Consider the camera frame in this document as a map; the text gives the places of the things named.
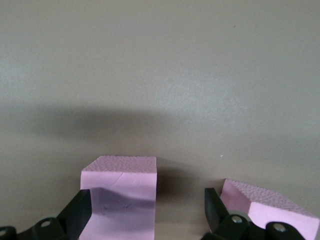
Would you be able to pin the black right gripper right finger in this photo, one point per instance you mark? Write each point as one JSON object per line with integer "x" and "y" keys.
{"x": 217, "y": 216}

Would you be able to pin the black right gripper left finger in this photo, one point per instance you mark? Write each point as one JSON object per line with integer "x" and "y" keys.
{"x": 72, "y": 217}

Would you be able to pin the pink foam block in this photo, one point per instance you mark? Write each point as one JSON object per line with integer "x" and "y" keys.
{"x": 125, "y": 180}
{"x": 275, "y": 207}

